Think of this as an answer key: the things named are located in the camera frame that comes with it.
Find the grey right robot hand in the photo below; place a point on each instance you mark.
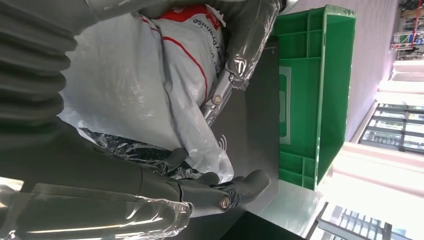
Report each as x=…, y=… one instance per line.
x=82, y=185

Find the green plastic delivery box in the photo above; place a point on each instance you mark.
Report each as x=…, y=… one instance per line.
x=331, y=99

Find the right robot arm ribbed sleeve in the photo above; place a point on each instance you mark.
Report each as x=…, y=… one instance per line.
x=30, y=73

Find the distant storage rack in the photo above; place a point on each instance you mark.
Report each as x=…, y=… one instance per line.
x=409, y=30

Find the dark framed glass partition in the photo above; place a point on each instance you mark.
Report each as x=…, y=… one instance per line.
x=391, y=129

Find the metal railing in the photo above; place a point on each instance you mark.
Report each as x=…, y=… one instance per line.
x=357, y=225

